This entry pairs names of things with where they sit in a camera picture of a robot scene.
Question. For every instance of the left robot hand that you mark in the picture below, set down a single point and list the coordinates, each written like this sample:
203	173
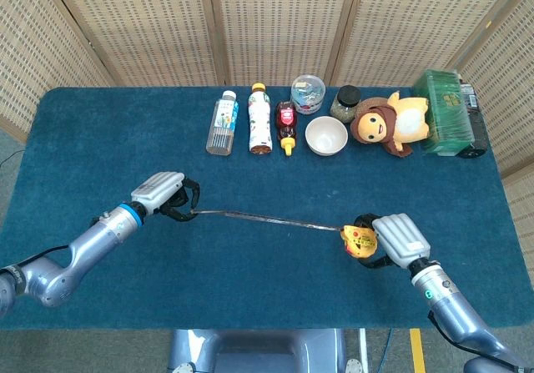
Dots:
158	185

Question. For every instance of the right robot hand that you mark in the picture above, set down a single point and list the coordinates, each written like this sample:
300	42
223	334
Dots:
400	239

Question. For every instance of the yellow tape measure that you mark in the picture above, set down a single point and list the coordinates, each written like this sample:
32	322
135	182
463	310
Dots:
361	243

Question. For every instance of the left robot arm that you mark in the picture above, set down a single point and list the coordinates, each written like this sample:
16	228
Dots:
96	239

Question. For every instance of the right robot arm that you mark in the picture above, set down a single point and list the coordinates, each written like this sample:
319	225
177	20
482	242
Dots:
454	310

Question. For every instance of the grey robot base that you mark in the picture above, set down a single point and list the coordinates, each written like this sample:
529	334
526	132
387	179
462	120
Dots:
258	352

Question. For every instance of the clear bottle with blue label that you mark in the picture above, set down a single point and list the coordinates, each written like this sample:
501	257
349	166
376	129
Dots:
223	127

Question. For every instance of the yellow plush toy brown hood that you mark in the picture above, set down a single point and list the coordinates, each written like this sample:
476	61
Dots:
409	122

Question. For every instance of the white brown-capped bottle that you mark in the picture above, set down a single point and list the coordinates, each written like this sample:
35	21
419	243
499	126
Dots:
260	118

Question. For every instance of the white bowl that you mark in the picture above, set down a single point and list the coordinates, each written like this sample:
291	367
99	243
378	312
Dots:
326	137

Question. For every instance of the blue table cloth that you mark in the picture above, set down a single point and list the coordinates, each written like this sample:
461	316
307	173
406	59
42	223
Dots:
250	273

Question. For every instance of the black box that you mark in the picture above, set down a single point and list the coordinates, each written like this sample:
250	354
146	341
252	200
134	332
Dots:
480	131

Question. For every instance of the green tissue pack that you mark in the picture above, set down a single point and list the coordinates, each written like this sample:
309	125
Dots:
446	110

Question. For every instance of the woven straw hat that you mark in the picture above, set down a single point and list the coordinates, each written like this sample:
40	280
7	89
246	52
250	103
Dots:
369	102

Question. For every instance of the syrup bottle with yellow cap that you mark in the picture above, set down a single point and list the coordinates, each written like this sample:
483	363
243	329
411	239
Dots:
286	118

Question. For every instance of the glass jar with black lid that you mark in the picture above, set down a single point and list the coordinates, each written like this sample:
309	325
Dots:
346	102

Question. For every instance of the clear plastic tub of clips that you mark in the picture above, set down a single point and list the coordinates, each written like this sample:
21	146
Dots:
308	93

